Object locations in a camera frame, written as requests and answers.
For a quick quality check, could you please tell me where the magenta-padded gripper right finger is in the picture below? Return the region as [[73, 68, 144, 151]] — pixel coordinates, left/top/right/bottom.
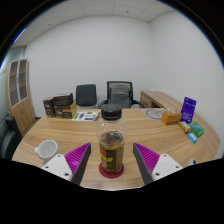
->
[[132, 142, 184, 186]]

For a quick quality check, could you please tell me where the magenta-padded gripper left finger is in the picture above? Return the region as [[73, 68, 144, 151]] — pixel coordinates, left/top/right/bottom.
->
[[41, 142, 92, 186]]

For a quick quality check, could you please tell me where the clear black-capped drink bottle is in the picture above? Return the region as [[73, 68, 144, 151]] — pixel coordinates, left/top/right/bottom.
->
[[96, 103, 127, 174]]

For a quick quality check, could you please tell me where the white and grey mug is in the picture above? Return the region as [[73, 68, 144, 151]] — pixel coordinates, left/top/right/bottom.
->
[[33, 139, 61, 164]]

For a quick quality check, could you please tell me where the small light blue box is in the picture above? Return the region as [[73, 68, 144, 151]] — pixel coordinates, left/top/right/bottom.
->
[[187, 132, 198, 144]]

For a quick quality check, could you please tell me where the flat round red coaster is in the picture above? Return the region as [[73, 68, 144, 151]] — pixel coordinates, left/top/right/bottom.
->
[[98, 162, 125, 179]]

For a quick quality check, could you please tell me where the flat yellowish box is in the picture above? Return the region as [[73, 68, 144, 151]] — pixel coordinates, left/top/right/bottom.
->
[[177, 120, 193, 134]]

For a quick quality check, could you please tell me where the flat green box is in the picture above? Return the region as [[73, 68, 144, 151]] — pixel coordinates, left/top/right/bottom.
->
[[188, 121, 205, 138]]

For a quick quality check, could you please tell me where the white round-print pad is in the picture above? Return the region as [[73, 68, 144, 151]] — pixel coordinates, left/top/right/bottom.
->
[[144, 107, 167, 121]]

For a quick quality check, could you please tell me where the tan cardboard box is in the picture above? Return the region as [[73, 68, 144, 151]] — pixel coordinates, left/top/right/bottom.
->
[[54, 101, 78, 120]]

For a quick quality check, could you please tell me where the white green purple leaflet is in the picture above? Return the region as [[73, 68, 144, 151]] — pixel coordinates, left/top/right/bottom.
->
[[71, 110, 100, 122]]

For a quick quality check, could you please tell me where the black leather sofa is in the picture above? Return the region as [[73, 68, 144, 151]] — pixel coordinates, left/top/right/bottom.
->
[[0, 115, 23, 160]]

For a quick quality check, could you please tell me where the upright purple box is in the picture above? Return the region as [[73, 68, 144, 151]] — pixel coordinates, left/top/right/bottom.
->
[[180, 96, 197, 125]]

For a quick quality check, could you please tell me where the wooden side desk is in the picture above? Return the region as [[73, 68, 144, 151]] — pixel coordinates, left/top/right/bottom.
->
[[139, 90, 184, 113]]

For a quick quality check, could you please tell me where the wooden shelf cabinet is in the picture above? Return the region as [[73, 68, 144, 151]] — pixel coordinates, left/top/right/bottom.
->
[[4, 58, 36, 136]]

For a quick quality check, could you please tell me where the dark grey padded chair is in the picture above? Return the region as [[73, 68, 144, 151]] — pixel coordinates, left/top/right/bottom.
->
[[75, 83, 98, 110]]

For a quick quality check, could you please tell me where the black mesh office chair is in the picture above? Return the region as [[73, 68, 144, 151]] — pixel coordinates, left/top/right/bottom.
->
[[99, 80, 146, 110]]

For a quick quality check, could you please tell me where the rectangular ceiling light panel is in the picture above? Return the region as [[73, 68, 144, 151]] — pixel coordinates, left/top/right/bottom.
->
[[13, 27, 27, 43]]

